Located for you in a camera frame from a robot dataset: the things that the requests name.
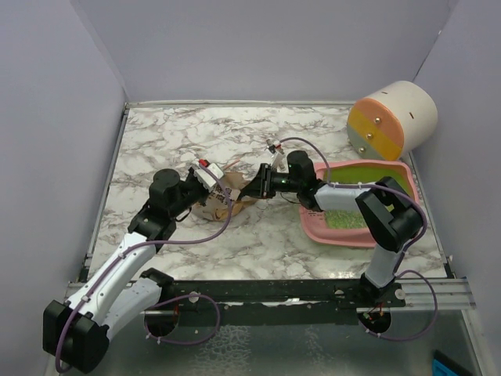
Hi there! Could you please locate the cylindrical drawer cabinet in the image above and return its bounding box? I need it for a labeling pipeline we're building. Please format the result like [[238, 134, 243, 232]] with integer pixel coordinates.
[[347, 81, 438, 161]]

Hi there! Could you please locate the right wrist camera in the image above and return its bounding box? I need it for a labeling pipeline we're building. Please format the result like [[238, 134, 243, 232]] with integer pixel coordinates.
[[266, 139, 286, 172]]

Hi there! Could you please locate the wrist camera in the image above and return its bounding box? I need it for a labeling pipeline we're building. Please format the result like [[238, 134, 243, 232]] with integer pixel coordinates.
[[266, 139, 286, 172], [194, 159, 225, 192]]

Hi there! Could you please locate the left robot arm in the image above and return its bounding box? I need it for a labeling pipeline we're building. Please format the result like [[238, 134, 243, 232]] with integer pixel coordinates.
[[42, 164, 224, 374]]

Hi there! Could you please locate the blue object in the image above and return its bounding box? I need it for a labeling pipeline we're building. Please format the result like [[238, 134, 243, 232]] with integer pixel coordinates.
[[431, 350, 473, 376]]

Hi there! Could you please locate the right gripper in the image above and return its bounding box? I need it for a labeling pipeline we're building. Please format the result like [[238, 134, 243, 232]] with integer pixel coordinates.
[[240, 164, 302, 199]]

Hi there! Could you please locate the aluminium frame rail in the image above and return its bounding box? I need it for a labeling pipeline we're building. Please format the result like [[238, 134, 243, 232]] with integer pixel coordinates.
[[62, 275, 476, 315]]

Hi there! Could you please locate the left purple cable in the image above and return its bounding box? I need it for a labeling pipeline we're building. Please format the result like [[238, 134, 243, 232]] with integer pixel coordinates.
[[54, 172, 234, 373]]

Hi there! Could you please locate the cat litter bag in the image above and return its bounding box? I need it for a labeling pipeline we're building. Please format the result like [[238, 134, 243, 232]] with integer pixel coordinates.
[[192, 159, 257, 222]]

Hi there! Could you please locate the pink litter box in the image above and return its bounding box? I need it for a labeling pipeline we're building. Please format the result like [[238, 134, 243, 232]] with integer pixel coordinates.
[[299, 160, 419, 248]]

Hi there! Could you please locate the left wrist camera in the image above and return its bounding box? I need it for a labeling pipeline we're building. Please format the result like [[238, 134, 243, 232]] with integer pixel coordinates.
[[194, 159, 225, 192]]

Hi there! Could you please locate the black base bar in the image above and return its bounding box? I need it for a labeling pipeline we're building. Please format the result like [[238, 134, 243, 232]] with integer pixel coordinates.
[[141, 268, 405, 326]]

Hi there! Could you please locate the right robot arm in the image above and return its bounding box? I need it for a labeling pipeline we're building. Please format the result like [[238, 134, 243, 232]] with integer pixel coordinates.
[[238, 150, 427, 306]]

